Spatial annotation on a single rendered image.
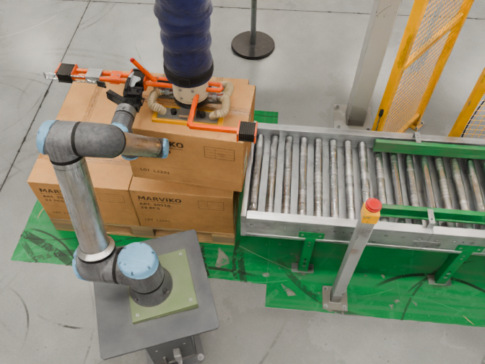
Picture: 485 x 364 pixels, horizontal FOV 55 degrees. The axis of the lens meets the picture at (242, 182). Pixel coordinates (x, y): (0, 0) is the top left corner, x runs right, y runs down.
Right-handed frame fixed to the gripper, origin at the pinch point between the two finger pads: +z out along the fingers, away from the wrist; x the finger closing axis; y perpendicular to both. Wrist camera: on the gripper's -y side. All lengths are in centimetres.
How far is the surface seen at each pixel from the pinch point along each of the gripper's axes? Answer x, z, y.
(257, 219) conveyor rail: -61, -34, 64
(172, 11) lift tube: 46, -11, 27
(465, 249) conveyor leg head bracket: -74, -34, 177
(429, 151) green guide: -60, 22, 161
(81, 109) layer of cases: -66, 40, -56
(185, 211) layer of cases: -83, -19, 21
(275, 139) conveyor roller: -65, 26, 70
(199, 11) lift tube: 44, -8, 37
